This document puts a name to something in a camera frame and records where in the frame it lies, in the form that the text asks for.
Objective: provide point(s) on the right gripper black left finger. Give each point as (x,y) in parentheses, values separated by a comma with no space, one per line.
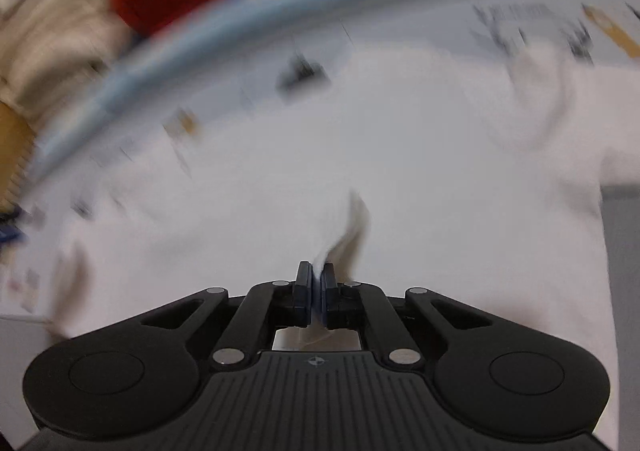
(231,332)

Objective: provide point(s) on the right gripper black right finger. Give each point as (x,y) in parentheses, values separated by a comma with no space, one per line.
(420,331)

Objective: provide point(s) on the white t-shirt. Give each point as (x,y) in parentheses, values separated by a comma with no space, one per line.
(480,178)

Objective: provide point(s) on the cream folded blanket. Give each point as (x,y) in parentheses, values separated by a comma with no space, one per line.
(52,49)

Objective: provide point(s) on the grey printed bed cover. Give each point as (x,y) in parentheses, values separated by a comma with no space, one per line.
(126,386)

